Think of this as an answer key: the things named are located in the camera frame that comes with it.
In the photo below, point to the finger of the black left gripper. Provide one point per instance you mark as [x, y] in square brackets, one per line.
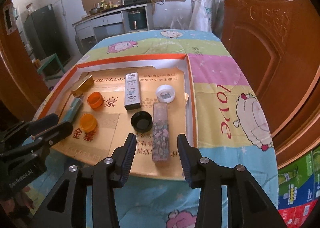
[39, 126]
[53, 135]

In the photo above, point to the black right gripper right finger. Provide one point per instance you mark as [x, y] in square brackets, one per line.
[248, 204]

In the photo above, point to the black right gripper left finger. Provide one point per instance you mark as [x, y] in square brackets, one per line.
[65, 204]

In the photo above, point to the light orange bottle cap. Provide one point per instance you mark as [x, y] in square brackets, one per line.
[88, 122]

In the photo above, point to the gold rectangular lighter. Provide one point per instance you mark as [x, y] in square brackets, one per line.
[82, 85]

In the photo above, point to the white cartoon lighter box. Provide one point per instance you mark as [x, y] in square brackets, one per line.
[132, 98]

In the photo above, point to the floral patterned clear box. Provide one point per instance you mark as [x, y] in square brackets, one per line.
[160, 133]

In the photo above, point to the brown left door leaf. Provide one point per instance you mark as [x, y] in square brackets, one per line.
[22, 88]

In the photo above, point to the teal lighter box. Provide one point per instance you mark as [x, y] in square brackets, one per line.
[72, 110]

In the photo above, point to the green metal stool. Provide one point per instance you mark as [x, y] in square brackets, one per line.
[46, 62]

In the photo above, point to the colourful cartoon bedsheet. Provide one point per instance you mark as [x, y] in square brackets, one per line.
[206, 97]

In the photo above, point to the dark green cabinet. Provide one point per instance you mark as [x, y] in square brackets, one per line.
[45, 36]

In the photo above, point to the black bottle cap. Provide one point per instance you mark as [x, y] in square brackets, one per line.
[141, 121]

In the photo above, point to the white kitchen counter cabinet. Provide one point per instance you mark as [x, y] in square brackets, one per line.
[92, 30]

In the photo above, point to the orange rimmed cardboard tray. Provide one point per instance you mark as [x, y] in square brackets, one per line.
[113, 120]

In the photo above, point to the white bottle cap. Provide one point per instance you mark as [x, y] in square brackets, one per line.
[165, 93]

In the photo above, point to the dark green air fryer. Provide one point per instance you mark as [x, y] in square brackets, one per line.
[137, 19]

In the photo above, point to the brown wooden door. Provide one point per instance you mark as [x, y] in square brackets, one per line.
[276, 45]

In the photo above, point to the white plastic sack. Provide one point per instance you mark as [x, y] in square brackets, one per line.
[201, 18]

